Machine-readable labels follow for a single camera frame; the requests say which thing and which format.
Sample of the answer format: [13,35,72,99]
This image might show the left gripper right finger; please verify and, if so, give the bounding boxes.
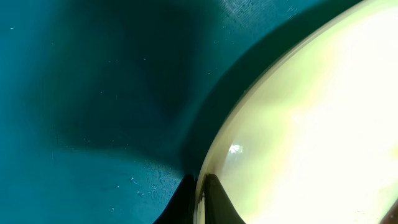
[203,174,246,224]

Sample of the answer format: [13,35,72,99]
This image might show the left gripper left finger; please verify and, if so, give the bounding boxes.
[154,174,197,224]

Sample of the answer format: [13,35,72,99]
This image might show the yellow-green plate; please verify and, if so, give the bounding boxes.
[193,0,397,223]

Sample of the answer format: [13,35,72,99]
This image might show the blue plastic tray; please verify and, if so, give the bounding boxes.
[1,0,354,223]

